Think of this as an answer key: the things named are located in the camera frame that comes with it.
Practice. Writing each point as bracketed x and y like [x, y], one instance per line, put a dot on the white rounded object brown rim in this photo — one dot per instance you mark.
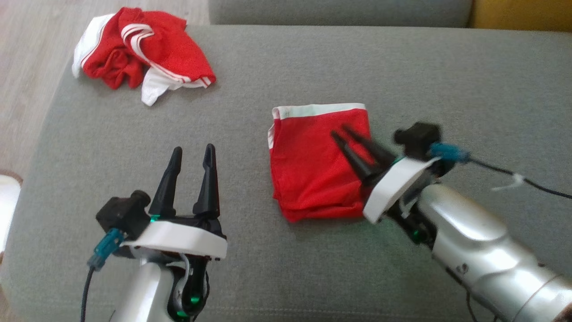
[8, 210]

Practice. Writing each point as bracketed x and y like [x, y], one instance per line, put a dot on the red Bulls 23 jersey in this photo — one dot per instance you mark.
[174, 53]

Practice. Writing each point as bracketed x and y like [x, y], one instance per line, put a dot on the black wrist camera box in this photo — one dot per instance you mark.
[418, 136]
[123, 214]

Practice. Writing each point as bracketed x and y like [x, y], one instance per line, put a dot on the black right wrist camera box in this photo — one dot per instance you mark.
[418, 136]

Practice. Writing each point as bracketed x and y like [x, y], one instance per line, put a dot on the grey sofa seat cushion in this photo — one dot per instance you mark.
[286, 268]

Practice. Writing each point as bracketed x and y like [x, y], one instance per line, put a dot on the yellow sofa cushion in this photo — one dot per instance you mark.
[523, 13]

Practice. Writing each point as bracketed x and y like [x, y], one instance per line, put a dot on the grey sofa back cushion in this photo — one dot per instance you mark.
[339, 11]

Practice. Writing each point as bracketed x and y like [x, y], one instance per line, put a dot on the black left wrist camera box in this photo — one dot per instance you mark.
[123, 214]

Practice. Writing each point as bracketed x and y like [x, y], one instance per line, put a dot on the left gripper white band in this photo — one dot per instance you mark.
[178, 237]

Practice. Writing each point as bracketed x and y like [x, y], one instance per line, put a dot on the red mesh shorts white trim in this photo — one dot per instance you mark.
[308, 170]

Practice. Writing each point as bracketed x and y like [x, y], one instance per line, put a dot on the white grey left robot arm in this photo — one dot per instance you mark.
[143, 290]

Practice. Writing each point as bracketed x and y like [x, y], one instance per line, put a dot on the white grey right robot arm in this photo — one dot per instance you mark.
[482, 241]

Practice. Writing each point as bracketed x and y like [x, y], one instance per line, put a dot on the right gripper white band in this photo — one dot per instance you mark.
[393, 183]

